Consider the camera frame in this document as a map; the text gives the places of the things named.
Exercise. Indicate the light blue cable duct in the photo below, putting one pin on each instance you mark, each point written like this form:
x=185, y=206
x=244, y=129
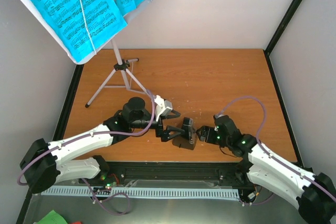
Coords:
x=144, y=193

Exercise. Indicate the green paper sheet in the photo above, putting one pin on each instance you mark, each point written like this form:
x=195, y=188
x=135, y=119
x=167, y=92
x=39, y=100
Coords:
x=52, y=218

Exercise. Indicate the black right frame post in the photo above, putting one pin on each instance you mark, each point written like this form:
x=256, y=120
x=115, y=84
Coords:
x=291, y=10

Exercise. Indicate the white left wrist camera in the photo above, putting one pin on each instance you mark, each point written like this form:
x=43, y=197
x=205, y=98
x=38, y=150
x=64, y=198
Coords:
x=163, y=107

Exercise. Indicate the black metronome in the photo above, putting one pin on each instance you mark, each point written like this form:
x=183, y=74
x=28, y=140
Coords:
x=187, y=139

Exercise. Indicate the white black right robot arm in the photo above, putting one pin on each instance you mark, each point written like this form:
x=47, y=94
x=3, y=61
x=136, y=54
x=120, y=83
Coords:
x=312, y=195

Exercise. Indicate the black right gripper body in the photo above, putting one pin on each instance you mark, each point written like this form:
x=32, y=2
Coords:
x=212, y=139

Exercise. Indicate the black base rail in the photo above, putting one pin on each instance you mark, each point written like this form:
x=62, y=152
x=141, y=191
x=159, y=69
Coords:
x=222, y=174

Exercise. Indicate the left blue sheet music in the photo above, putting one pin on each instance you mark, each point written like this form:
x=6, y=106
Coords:
x=83, y=26

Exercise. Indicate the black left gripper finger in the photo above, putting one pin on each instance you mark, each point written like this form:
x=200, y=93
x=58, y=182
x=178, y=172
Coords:
x=171, y=132
x=170, y=115

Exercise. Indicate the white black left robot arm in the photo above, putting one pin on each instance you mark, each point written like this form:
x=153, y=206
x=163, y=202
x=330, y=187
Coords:
x=48, y=163

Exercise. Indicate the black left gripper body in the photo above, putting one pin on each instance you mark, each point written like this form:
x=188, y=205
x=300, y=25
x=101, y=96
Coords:
x=159, y=131

